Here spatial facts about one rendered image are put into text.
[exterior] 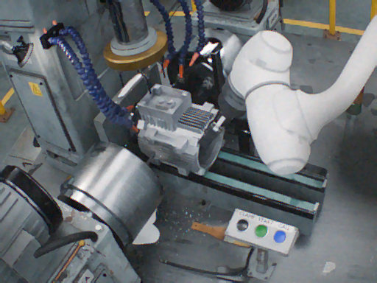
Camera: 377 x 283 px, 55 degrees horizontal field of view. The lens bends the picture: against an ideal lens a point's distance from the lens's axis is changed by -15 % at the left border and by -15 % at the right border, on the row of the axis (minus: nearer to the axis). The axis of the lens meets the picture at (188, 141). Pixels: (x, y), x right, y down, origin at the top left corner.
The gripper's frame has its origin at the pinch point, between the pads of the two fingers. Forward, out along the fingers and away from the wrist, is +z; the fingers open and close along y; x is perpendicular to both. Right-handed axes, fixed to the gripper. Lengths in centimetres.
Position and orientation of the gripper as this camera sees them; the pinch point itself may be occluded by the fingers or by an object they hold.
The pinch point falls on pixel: (208, 138)
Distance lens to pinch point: 112.8
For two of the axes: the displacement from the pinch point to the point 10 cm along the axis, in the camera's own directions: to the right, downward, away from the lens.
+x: 8.2, 5.7, -0.1
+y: -4.8, 6.7, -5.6
